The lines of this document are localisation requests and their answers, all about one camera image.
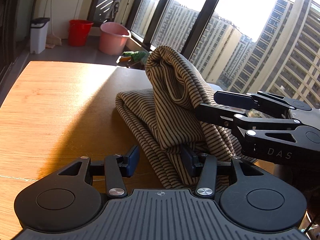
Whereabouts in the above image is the striped beige black garment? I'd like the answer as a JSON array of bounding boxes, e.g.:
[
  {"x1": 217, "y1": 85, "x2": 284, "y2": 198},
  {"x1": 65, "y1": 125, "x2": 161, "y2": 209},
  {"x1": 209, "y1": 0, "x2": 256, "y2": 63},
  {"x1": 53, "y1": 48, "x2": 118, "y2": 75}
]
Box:
[{"x1": 116, "y1": 46, "x2": 241, "y2": 189}]

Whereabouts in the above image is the pink plastic bucket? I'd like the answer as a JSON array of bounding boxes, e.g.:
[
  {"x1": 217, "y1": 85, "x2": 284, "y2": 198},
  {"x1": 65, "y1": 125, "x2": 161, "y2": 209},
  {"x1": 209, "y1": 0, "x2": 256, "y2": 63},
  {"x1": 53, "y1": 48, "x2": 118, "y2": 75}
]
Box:
[{"x1": 99, "y1": 22, "x2": 131, "y2": 56}]

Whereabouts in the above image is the red plastic bucket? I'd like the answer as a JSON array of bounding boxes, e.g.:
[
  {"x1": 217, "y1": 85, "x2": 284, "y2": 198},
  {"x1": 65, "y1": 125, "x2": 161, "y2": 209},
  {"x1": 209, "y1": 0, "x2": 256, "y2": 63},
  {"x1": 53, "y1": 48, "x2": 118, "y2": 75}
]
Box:
[{"x1": 68, "y1": 20, "x2": 93, "y2": 47}]

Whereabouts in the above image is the broom with beige head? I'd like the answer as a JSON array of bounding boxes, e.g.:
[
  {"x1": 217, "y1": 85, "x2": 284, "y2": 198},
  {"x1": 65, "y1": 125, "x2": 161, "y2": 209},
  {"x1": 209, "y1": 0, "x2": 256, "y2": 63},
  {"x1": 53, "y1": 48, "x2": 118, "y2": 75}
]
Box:
[{"x1": 43, "y1": 0, "x2": 62, "y2": 49}]

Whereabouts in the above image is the white trash bin black lid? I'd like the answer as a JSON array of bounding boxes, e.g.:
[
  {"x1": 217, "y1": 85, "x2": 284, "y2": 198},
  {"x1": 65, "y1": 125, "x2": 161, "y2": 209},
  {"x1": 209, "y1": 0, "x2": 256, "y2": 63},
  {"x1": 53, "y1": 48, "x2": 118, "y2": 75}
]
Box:
[{"x1": 30, "y1": 17, "x2": 50, "y2": 54}]

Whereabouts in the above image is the grey cloth on door handle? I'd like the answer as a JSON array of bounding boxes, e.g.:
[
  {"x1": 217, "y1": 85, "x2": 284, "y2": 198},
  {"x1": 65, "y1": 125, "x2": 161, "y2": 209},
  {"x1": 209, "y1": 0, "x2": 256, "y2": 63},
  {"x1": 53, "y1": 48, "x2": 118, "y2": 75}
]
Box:
[{"x1": 106, "y1": 0, "x2": 121, "y2": 22}]

